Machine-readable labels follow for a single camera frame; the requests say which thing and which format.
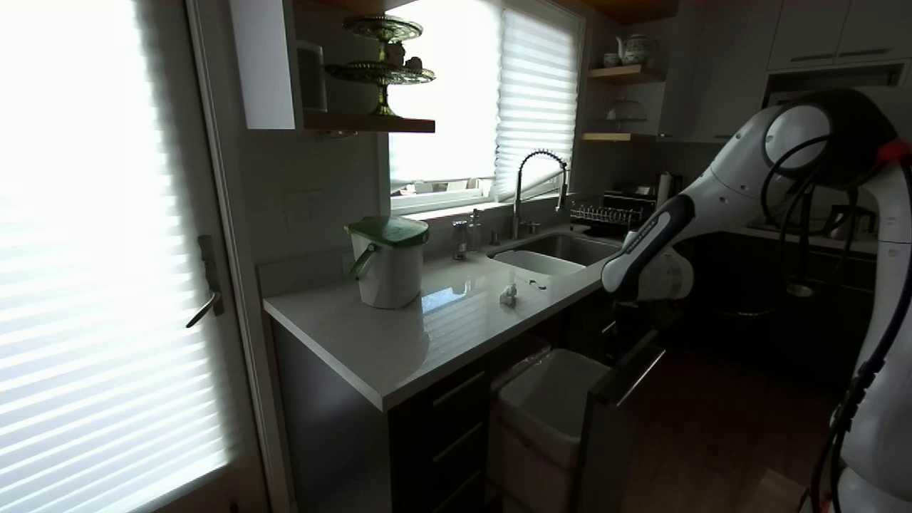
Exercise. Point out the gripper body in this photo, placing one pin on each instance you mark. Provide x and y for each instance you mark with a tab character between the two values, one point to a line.
643	317

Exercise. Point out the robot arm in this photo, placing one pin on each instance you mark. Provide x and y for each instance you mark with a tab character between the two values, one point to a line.
727	185

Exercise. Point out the dark pull-out drawer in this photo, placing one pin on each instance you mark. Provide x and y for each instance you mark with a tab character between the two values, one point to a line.
605	442

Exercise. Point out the steel sink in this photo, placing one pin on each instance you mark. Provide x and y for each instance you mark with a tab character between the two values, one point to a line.
570	249

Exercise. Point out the dish rack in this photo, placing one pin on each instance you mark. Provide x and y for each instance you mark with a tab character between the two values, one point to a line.
605	214

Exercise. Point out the black countertop appliance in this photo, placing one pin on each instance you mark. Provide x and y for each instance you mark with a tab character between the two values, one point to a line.
630	199

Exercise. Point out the steel thermos jug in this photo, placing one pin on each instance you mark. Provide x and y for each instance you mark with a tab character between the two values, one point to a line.
667	189

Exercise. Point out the small bottle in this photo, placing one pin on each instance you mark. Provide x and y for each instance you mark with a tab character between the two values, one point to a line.
509	296

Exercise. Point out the white trash bin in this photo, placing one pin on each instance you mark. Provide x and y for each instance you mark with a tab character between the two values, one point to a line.
545	413

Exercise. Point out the spring neck kitchen tap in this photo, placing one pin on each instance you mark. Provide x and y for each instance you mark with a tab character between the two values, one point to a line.
518	192

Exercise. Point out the small glass shaker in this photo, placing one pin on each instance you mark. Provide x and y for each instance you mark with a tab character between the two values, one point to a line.
460	241

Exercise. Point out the glass dome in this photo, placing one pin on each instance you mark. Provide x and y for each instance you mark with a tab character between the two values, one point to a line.
626	110

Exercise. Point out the dark kettle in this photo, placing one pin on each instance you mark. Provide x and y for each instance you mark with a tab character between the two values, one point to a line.
851	221

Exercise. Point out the white window blind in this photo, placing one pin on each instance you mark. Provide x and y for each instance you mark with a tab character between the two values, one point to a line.
538	100

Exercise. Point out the small patterned bowl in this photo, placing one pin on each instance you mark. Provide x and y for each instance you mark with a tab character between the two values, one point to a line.
611	60

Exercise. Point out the white bin with green lid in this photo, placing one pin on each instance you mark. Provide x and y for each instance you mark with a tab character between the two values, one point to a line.
388	271

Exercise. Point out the patterned teapot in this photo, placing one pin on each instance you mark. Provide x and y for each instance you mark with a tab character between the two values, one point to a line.
636	51

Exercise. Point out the window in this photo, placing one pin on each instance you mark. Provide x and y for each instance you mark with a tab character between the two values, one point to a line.
442	107

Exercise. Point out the row of white upper cabinets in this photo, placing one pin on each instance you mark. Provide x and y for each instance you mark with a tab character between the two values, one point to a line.
841	32

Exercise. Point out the green glass tiered stand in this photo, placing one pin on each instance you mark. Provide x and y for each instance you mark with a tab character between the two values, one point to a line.
383	71

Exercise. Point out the door with blind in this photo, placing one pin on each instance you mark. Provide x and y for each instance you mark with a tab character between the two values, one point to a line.
107	285

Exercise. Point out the wooden wall shelf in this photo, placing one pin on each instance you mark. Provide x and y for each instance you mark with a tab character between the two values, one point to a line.
625	73
616	136
370	123

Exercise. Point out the wall switch plate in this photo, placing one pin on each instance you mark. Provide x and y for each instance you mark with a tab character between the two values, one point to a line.
303	210

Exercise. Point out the white wall cabinet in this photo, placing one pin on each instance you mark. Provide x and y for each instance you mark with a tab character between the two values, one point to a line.
267	64

